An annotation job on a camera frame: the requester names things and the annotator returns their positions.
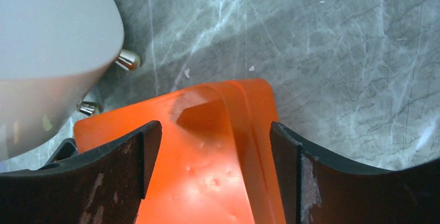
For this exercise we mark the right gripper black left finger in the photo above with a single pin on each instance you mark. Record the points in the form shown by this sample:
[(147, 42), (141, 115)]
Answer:
[(103, 185)]

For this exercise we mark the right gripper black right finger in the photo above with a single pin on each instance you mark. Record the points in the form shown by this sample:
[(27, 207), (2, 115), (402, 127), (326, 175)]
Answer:
[(320, 186)]

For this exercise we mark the black baking tray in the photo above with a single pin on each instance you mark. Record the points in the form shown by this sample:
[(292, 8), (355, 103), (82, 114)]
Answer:
[(66, 149)]

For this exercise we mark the orange tray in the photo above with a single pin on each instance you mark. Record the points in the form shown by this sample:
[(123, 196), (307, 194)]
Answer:
[(214, 163)]

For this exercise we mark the round cream toy oven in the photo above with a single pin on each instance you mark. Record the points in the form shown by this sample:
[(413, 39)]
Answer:
[(52, 53)]

